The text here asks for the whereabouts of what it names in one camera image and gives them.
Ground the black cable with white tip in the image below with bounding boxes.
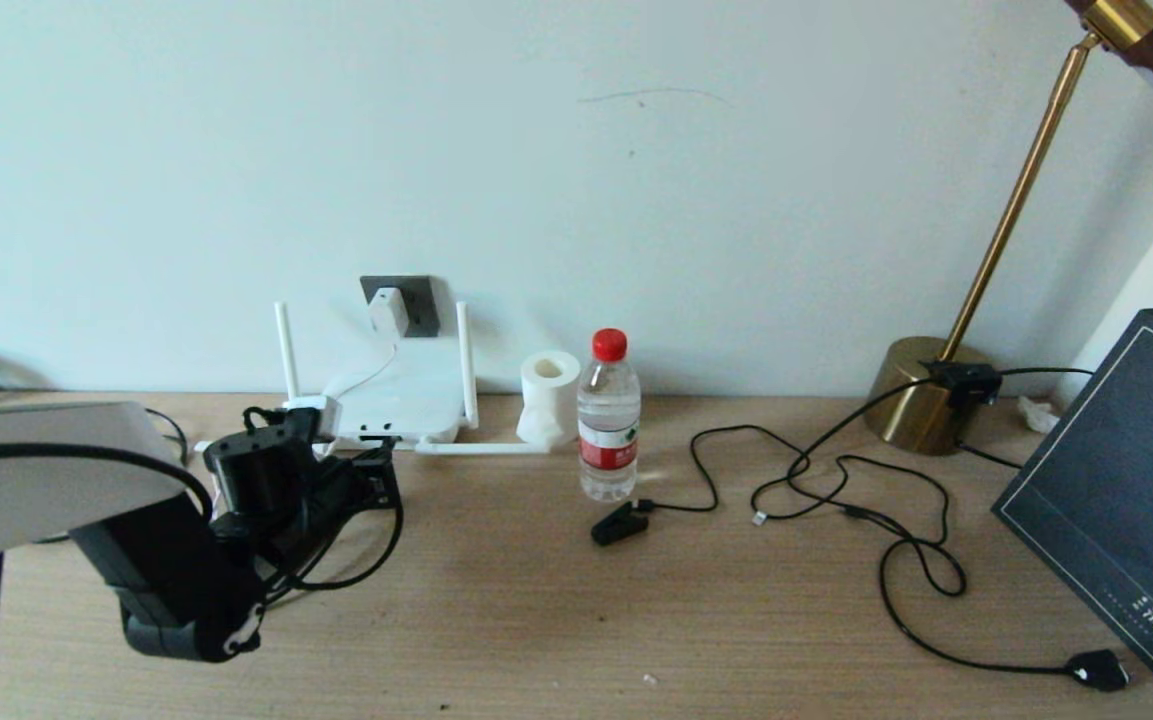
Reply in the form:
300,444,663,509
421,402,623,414
751,372,940,527

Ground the brass desk lamp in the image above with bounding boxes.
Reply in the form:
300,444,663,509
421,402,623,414
863,0,1153,458

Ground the grey wall socket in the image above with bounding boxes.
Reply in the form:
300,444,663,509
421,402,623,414
360,275,442,339

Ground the black inline switch box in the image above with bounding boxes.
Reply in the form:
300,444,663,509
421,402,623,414
923,360,1097,471

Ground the white power adapter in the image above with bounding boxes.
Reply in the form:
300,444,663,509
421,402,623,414
369,286,410,339

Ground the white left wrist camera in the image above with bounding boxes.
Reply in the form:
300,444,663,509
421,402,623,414
281,395,342,441

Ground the white toilet paper roll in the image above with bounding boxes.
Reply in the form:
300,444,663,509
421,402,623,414
517,350,582,447

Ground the crumpled white tissue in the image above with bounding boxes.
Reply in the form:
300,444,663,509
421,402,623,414
1016,397,1060,435

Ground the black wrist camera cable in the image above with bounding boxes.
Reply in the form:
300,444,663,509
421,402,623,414
0,405,405,593

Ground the thin white adapter cable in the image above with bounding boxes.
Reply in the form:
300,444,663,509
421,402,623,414
321,336,402,403

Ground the red-capped water bottle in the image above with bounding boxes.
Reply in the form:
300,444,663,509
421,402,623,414
577,328,642,503

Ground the white router with antennas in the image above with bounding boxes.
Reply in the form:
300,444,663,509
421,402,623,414
194,300,554,458

